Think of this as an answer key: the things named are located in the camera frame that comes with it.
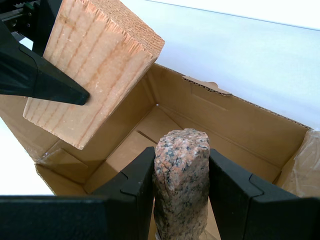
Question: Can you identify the brown cardboard box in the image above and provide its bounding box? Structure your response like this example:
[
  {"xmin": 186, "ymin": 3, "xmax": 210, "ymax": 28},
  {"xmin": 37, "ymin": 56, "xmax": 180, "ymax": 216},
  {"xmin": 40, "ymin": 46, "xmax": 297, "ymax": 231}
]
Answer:
[{"xmin": 0, "ymin": 62, "xmax": 320, "ymax": 240}]

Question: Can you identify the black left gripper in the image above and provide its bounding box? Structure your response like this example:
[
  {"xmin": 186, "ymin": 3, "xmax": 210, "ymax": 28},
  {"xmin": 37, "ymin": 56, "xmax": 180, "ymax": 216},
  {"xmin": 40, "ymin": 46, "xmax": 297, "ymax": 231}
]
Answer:
[{"xmin": 0, "ymin": 0, "xmax": 90, "ymax": 107}]

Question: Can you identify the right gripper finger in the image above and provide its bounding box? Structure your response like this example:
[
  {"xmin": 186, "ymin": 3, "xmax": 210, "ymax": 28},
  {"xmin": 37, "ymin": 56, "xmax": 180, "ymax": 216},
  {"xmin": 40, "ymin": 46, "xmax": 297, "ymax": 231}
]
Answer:
[
  {"xmin": 0, "ymin": 146, "xmax": 156, "ymax": 240},
  {"xmin": 209, "ymin": 149, "xmax": 320, "ymax": 240}
]

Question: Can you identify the speckled pink granite rock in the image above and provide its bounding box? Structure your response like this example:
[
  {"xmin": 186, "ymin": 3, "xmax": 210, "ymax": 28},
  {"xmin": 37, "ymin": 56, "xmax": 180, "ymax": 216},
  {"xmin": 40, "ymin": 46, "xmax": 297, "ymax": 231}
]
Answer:
[{"xmin": 152, "ymin": 127, "xmax": 211, "ymax": 240}]

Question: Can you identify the light wooden block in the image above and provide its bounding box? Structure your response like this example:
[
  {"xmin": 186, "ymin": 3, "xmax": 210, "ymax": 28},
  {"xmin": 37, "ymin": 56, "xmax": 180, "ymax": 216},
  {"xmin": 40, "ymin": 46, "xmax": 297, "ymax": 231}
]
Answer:
[{"xmin": 22, "ymin": 0, "xmax": 166, "ymax": 151}]

